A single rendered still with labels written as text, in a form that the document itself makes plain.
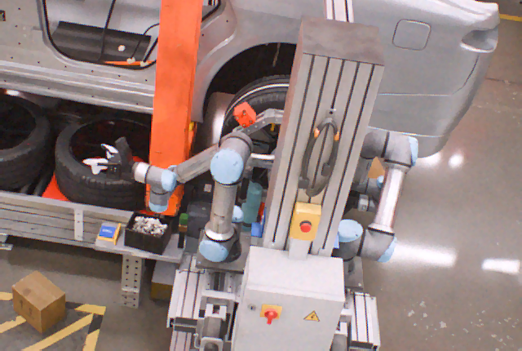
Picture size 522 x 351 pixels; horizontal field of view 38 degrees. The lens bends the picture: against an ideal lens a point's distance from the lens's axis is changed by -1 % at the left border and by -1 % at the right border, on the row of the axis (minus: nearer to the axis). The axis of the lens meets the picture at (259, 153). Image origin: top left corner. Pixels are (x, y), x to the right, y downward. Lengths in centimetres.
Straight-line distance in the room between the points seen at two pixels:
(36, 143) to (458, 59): 229
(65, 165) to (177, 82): 104
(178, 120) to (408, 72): 120
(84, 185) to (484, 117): 342
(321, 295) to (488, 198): 295
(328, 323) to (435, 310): 183
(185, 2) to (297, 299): 131
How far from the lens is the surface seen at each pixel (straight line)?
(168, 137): 352
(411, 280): 456
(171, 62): 330
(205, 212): 404
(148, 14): 473
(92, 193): 410
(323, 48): 228
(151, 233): 367
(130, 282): 394
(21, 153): 423
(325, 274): 266
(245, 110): 356
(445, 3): 376
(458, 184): 541
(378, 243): 315
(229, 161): 270
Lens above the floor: 310
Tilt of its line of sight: 37 degrees down
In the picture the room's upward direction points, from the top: 10 degrees clockwise
